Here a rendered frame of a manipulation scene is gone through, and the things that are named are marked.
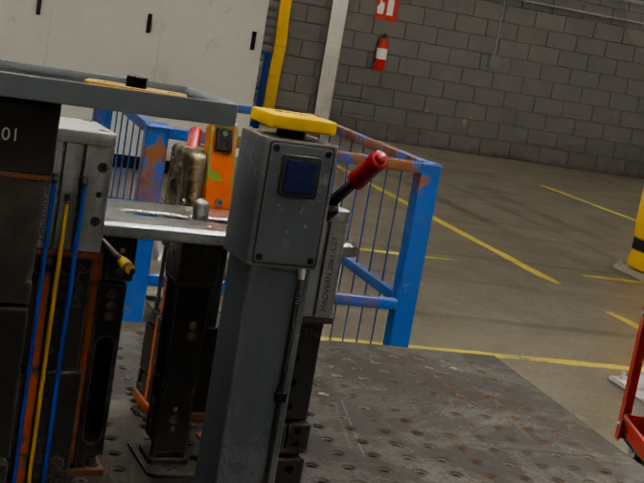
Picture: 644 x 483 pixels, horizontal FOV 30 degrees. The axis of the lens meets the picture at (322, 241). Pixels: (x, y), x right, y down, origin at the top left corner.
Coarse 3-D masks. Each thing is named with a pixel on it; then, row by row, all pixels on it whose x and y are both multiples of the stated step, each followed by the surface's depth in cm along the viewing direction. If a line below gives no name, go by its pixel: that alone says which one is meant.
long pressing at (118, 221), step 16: (112, 208) 137; (128, 208) 139; (144, 208) 140; (160, 208) 142; (176, 208) 144; (192, 208) 146; (112, 224) 127; (128, 224) 127; (144, 224) 128; (160, 224) 130; (176, 224) 133; (192, 224) 135; (208, 224) 137; (224, 224) 139; (160, 240) 129; (176, 240) 130; (192, 240) 130; (208, 240) 131; (352, 256) 139
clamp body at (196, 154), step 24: (192, 168) 153; (168, 192) 161; (192, 192) 153; (216, 288) 158; (216, 312) 159; (144, 336) 165; (216, 336) 159; (144, 360) 164; (144, 384) 163; (144, 408) 161
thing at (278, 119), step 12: (252, 108) 107; (264, 108) 106; (264, 120) 104; (276, 120) 102; (288, 120) 102; (300, 120) 103; (312, 120) 103; (324, 120) 105; (276, 132) 106; (288, 132) 105; (300, 132) 105; (312, 132) 104; (324, 132) 104
